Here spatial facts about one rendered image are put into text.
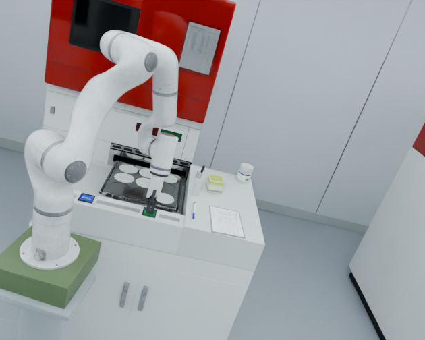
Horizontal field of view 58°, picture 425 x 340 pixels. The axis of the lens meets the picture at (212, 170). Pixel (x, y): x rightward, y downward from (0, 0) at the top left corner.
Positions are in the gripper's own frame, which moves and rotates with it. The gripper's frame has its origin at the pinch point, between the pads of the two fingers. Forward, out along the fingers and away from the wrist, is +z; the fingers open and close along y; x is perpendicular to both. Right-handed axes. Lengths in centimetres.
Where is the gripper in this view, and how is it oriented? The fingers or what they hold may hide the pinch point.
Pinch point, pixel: (150, 208)
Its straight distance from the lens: 161.3
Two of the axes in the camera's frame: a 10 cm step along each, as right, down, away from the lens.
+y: 0.6, 2.3, -9.7
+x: 9.6, 2.4, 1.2
